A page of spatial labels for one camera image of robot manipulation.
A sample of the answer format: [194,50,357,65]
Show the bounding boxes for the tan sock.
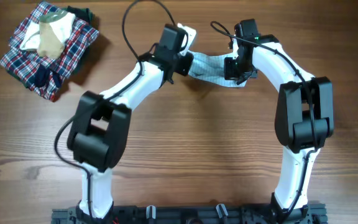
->
[37,22,64,60]

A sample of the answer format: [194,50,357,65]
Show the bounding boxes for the navy blue sock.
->
[34,65,62,88]

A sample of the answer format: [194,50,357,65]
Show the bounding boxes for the dark green folded garment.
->
[63,6,93,24]

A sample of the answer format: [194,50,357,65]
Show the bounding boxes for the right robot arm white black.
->
[224,19,334,220]

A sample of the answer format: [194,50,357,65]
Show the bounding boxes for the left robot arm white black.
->
[67,24,196,223]

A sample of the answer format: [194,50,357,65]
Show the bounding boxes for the light blue striped shorts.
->
[188,51,246,88]

